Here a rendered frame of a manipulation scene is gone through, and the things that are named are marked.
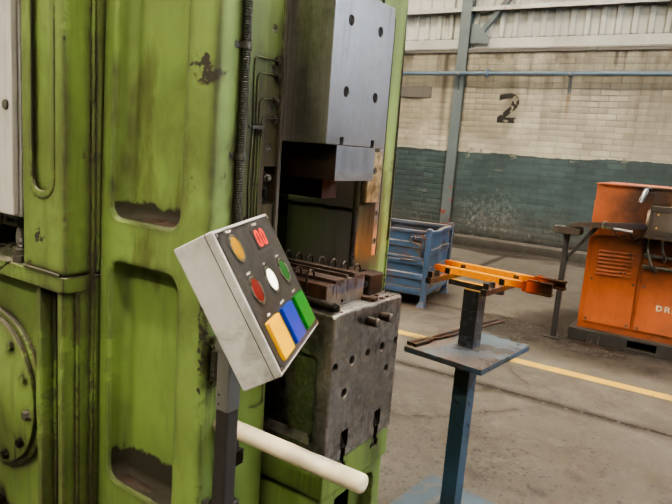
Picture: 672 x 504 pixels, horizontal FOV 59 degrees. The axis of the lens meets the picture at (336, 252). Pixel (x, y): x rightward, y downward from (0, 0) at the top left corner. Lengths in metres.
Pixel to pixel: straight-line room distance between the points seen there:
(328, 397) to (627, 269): 3.69
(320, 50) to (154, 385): 1.03
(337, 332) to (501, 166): 7.95
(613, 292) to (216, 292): 4.31
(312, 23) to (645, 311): 3.98
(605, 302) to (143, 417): 3.96
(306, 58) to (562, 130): 7.80
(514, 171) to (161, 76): 8.02
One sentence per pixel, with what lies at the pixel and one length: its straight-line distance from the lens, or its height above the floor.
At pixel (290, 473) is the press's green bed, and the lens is 1.87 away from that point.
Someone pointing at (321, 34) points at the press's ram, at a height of 1.64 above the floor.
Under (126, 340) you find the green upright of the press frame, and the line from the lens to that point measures 1.87.
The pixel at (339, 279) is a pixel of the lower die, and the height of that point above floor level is 0.99.
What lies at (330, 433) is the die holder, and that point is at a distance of 1.75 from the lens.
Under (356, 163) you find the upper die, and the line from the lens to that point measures 1.70.
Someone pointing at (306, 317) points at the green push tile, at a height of 1.00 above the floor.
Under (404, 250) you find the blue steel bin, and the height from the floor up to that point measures 0.49.
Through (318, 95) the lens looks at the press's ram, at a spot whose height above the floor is 1.49.
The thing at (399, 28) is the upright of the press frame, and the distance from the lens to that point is 2.19.
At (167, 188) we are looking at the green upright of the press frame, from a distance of 1.67.
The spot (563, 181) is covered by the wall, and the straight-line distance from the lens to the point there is 9.23.
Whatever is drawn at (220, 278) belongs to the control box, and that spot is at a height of 1.12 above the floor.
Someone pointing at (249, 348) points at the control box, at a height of 1.00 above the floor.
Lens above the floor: 1.36
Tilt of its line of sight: 10 degrees down
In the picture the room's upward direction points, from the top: 4 degrees clockwise
